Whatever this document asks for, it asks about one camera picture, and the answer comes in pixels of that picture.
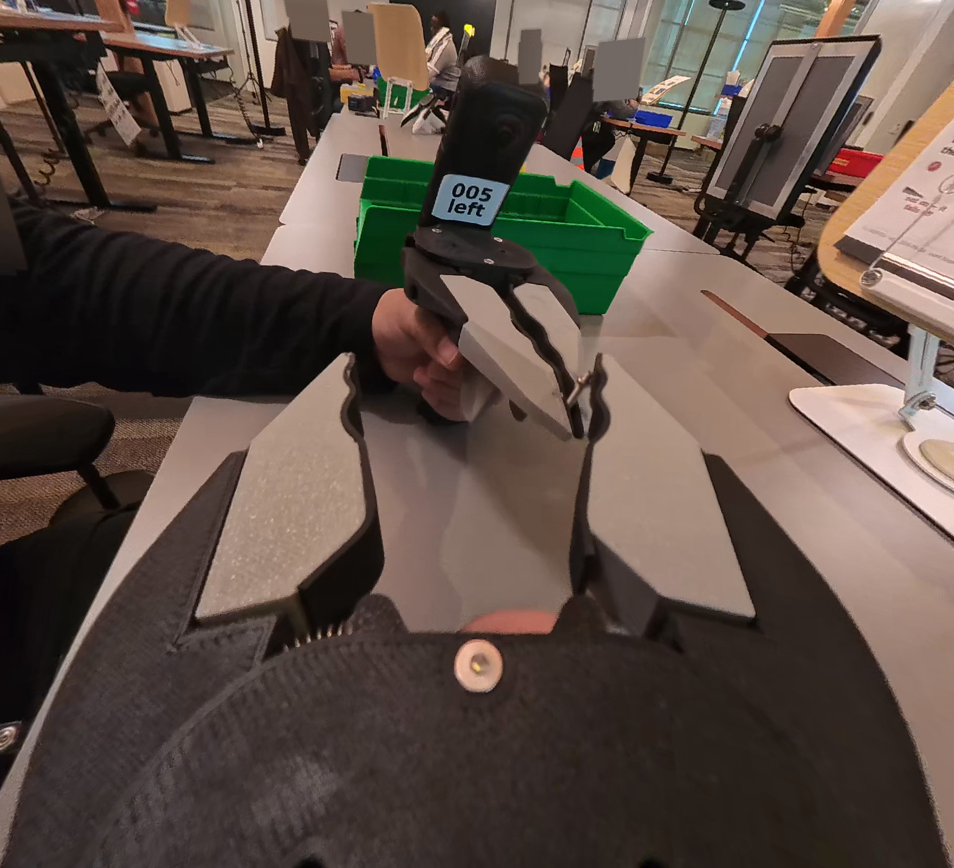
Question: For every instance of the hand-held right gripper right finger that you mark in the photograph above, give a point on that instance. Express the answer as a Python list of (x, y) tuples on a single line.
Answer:
[(663, 518)]

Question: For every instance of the person's left hand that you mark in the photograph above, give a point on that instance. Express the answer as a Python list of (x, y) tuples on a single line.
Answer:
[(410, 346)]

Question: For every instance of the orange traffic cone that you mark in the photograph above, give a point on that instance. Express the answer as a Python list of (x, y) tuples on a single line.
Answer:
[(579, 158)]

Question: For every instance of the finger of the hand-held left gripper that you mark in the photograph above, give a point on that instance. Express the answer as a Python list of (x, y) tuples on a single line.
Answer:
[(499, 354), (555, 331)]

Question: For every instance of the metal screw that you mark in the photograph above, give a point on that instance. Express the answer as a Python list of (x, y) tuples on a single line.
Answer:
[(571, 397)]

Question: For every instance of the metal belt clip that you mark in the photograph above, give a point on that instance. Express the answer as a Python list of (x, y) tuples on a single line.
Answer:
[(6, 737)]

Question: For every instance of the tan board stand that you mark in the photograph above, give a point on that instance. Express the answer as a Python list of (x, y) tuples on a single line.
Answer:
[(399, 41)]

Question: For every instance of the person's left forearm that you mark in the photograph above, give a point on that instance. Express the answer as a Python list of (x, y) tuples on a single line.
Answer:
[(186, 301)]

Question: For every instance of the red bin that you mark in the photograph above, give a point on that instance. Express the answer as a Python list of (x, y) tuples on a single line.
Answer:
[(857, 160)]

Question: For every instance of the printed instruction sheet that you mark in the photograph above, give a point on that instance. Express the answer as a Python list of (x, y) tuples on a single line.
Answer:
[(917, 212)]

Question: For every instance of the grey panel on black stand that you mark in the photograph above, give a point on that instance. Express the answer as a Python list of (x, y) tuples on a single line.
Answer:
[(790, 123)]

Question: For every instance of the wooden top desk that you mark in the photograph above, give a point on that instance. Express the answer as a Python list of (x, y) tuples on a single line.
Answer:
[(171, 47), (59, 24)]

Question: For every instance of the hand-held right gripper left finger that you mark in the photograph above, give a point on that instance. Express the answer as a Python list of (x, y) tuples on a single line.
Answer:
[(291, 510)]

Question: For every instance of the white floor sign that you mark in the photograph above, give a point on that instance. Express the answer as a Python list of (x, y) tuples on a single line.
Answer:
[(622, 166)]

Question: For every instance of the person's black clothing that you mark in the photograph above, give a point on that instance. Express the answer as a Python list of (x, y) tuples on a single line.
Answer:
[(59, 585)]

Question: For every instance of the black light stand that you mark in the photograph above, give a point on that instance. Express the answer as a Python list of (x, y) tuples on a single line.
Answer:
[(268, 131)]

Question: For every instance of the small blue bin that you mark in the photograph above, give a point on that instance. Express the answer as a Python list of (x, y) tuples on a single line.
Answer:
[(650, 117)]

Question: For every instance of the black office chair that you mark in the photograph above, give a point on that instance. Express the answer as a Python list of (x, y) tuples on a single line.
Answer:
[(45, 436)]

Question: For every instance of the black floor lamp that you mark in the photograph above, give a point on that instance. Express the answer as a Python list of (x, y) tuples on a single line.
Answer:
[(727, 4)]

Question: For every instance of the green plastic bin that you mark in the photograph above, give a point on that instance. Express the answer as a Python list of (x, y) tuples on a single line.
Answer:
[(581, 234)]

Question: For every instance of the black flat pad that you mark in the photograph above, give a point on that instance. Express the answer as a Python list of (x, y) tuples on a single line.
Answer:
[(835, 361)]

